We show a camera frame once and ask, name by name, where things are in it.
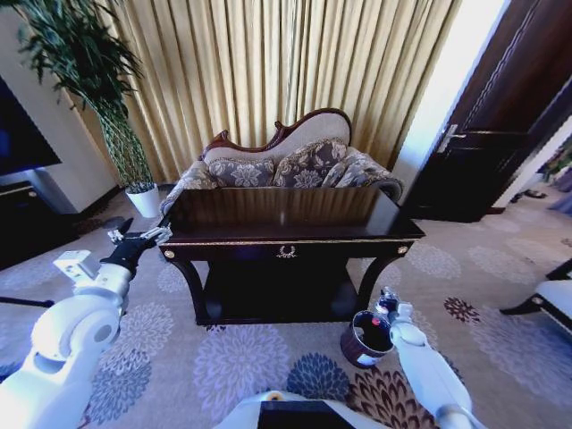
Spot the floral grey cushion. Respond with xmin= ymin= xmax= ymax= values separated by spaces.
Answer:
xmin=272 ymin=139 xmax=349 ymax=189
xmin=206 ymin=156 xmax=275 ymax=189

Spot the black flat television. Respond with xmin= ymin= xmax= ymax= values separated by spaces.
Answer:
xmin=0 ymin=74 xmax=63 ymax=178

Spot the golden pleated curtain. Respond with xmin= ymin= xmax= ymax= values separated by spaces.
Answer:
xmin=96 ymin=0 xmax=462 ymax=184

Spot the dark wooden console table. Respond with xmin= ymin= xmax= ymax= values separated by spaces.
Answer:
xmin=156 ymin=186 xmax=426 ymax=326

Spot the tall green potted plant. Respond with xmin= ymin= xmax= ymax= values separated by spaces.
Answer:
xmin=12 ymin=0 xmax=156 ymax=191

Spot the white plant pot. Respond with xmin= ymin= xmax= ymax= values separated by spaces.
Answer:
xmin=124 ymin=181 xmax=161 ymax=219

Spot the dark television cabinet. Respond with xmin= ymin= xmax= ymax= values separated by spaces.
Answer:
xmin=0 ymin=177 xmax=87 ymax=272

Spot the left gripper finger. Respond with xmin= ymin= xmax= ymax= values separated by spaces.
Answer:
xmin=136 ymin=226 xmax=173 ymax=245
xmin=107 ymin=217 xmax=135 ymax=245

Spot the black floor cable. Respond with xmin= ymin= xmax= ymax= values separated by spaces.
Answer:
xmin=0 ymin=295 xmax=55 ymax=308

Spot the dark brown wooden door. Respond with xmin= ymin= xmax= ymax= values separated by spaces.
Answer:
xmin=403 ymin=0 xmax=572 ymax=223

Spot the beige carved-frame sofa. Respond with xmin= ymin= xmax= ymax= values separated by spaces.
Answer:
xmin=159 ymin=108 xmax=405 ymax=215

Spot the metal door handle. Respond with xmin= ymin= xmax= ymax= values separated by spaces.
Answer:
xmin=439 ymin=123 xmax=467 ymax=154

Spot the dark-framed white seat chair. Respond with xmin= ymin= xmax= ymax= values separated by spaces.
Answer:
xmin=499 ymin=257 xmax=572 ymax=332

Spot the dark red trash bin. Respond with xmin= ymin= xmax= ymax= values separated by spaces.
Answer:
xmin=340 ymin=309 xmax=397 ymax=370

